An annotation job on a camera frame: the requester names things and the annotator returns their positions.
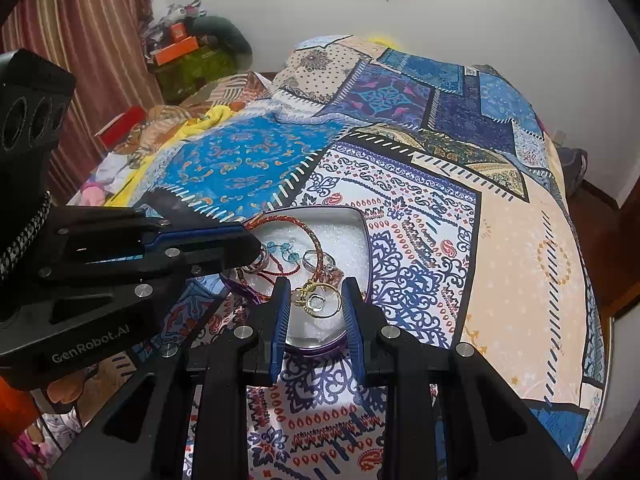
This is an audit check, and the striped brown curtain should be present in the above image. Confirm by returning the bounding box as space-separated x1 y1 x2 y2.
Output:
0 0 166 201

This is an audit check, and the crumpled grey wrapping paper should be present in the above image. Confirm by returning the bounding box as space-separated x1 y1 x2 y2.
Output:
140 0 208 46

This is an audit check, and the red box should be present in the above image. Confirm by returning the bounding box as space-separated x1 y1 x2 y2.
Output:
95 105 148 152

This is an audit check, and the purple heart-shaped tin box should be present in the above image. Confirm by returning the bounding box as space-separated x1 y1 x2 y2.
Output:
222 205 375 357

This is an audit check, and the yellow cloth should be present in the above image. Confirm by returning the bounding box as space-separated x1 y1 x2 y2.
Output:
117 105 241 191

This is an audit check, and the cluttered green side stand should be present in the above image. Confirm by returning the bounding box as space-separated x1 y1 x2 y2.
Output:
152 45 238 106

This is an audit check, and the orange patterned quilt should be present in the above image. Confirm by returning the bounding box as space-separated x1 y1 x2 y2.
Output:
120 72 273 151

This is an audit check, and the patchwork printed blanket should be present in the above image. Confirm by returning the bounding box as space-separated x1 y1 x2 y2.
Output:
125 35 608 480

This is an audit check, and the dark green cushion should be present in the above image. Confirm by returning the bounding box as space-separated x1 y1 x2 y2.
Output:
192 15 253 68

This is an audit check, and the gold ring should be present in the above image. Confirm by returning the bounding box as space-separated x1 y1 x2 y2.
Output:
292 282 343 320

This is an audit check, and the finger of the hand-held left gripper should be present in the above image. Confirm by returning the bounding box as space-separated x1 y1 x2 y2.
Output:
40 232 263 326
47 205 248 263

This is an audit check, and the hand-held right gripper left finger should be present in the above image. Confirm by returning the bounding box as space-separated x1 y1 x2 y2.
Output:
50 276 293 480

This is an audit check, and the dark bag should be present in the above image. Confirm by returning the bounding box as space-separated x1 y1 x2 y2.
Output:
560 147 588 196

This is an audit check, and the flat orange box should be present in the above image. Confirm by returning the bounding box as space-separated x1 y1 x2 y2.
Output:
152 35 198 66

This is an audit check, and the heap of bracelets and rings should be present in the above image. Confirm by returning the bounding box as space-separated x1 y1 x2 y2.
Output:
235 214 351 288

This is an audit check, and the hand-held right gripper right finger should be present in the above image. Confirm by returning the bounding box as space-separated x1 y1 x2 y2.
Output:
341 276 578 480

